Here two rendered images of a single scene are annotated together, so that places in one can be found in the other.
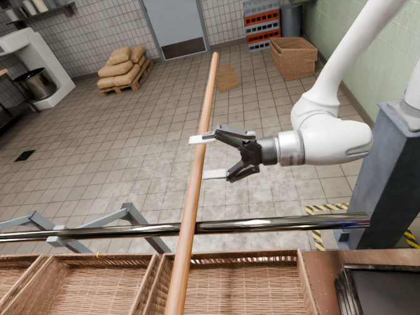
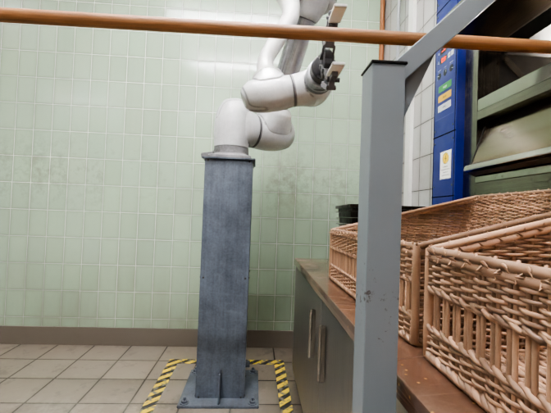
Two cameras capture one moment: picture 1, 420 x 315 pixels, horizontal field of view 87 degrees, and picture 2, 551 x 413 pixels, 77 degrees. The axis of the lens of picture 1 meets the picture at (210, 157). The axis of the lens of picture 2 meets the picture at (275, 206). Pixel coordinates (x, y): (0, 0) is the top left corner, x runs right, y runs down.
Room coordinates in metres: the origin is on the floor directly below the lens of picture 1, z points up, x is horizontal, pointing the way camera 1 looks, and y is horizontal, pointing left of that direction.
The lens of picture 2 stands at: (0.86, 0.72, 0.77)
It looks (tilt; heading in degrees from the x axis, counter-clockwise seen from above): 1 degrees up; 250
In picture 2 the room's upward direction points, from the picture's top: 2 degrees clockwise
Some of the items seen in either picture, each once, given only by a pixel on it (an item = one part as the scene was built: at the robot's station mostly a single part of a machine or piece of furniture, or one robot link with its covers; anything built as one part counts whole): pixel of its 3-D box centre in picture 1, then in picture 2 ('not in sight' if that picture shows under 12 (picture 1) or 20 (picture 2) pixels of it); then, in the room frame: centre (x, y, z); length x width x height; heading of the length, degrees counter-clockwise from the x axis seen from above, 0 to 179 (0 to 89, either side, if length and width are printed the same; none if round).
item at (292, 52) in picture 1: (292, 48); not in sight; (3.04, -1.57, 0.32); 0.56 x 0.49 x 0.28; 171
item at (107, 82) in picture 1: (110, 78); not in sight; (4.69, 1.37, 0.22); 0.62 x 0.36 x 0.15; 168
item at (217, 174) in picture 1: (214, 174); (335, 69); (0.45, 0.00, 1.12); 0.07 x 0.03 x 0.01; 73
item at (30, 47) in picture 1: (33, 70); not in sight; (5.29, 2.87, 0.66); 1.00 x 0.66 x 1.32; 163
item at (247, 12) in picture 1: (260, 5); not in sight; (4.36, -1.67, 0.68); 0.60 x 0.40 x 0.15; 73
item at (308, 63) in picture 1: (292, 57); not in sight; (3.05, -1.58, 0.20); 0.56 x 0.49 x 0.28; 162
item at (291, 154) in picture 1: (287, 149); (320, 75); (0.39, -0.19, 1.19); 0.09 x 0.06 x 0.09; 163
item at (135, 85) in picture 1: (127, 76); not in sight; (4.92, 1.10, 0.07); 1.20 x 0.80 x 0.14; 163
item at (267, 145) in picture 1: (258, 152); (325, 65); (0.42, -0.12, 1.19); 0.09 x 0.07 x 0.08; 73
